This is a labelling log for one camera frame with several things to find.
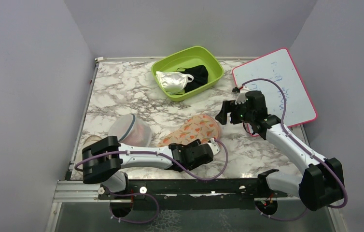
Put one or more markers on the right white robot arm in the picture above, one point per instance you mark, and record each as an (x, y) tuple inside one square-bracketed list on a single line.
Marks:
[(321, 183)]

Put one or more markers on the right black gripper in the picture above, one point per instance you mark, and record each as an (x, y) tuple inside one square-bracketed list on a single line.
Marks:
[(229, 106)]

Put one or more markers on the black bra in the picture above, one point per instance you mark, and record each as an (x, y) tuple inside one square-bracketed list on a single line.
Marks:
[(200, 77)]

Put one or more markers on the white satin bra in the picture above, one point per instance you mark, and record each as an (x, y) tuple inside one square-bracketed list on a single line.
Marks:
[(173, 82)]

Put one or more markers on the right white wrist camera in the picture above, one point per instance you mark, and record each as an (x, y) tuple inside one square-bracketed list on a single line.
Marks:
[(241, 98)]

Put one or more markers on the pink framed whiteboard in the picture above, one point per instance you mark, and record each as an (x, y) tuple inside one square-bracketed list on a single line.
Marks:
[(278, 78)]

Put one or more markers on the white mesh laundry bag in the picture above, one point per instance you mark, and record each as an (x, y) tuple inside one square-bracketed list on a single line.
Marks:
[(131, 130)]

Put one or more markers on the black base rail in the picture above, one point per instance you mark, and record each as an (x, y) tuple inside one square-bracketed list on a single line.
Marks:
[(190, 194)]

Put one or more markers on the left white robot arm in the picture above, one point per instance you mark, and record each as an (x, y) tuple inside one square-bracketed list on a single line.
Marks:
[(103, 160)]

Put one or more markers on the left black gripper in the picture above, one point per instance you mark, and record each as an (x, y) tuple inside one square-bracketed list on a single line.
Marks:
[(195, 144)]

